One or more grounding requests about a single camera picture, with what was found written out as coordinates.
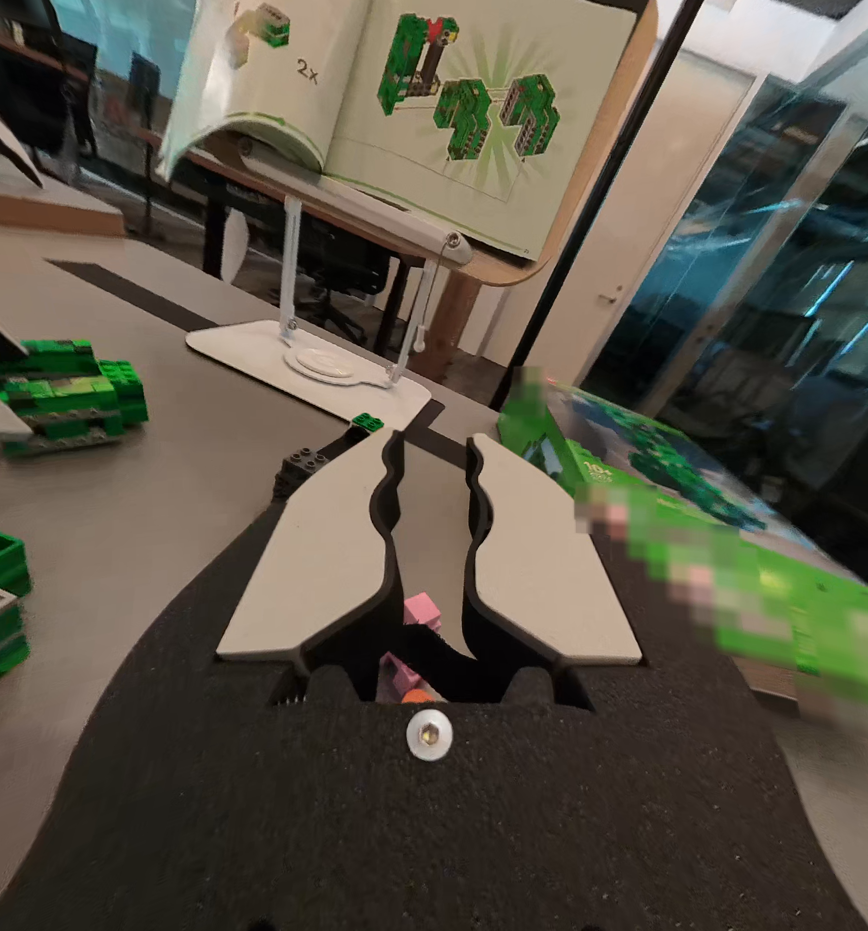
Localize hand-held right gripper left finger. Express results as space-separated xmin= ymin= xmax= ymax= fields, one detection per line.
xmin=216 ymin=429 xmax=406 ymax=663

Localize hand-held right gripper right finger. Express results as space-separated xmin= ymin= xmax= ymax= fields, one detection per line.
xmin=463 ymin=433 xmax=643 ymax=666

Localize grey desk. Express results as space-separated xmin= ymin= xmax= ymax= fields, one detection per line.
xmin=0 ymin=222 xmax=868 ymax=931

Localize black bricks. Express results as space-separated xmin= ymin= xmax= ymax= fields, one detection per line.
xmin=274 ymin=445 xmax=334 ymax=503

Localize pink brick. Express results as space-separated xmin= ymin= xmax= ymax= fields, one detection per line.
xmin=377 ymin=652 xmax=424 ymax=703
xmin=403 ymin=593 xmax=443 ymax=634

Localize wooden side table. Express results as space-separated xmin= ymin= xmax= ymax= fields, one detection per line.
xmin=0 ymin=167 xmax=126 ymax=237

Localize black tape strip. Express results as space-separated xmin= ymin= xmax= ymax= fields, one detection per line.
xmin=47 ymin=258 xmax=504 ymax=470

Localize green toy box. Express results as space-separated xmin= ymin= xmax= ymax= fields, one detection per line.
xmin=495 ymin=378 xmax=868 ymax=677

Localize white wooden book stand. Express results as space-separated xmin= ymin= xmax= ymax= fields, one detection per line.
xmin=185 ymin=0 xmax=660 ymax=433

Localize black pole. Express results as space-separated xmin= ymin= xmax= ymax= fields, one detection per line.
xmin=488 ymin=0 xmax=707 ymax=412

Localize black office chair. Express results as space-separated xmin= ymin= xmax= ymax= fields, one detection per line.
xmin=288 ymin=211 xmax=398 ymax=343

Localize white door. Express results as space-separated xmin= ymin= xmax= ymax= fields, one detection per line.
xmin=528 ymin=69 xmax=758 ymax=394

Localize open instruction booklet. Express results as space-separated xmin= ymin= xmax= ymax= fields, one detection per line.
xmin=156 ymin=0 xmax=638 ymax=259

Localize glass wall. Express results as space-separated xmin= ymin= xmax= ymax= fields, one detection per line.
xmin=579 ymin=0 xmax=868 ymax=583

